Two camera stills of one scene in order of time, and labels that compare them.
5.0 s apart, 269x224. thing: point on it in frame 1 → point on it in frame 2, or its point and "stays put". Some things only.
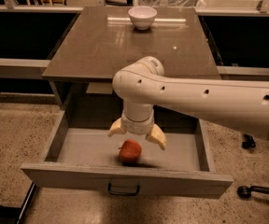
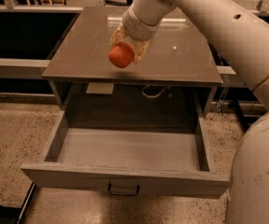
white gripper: (137, 126) → (138, 28)
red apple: (130, 151) → (121, 54)
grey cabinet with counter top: (99, 40) stays put
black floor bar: (26, 203) stays put
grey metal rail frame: (16, 68) stays put
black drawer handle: (123, 193) stays put
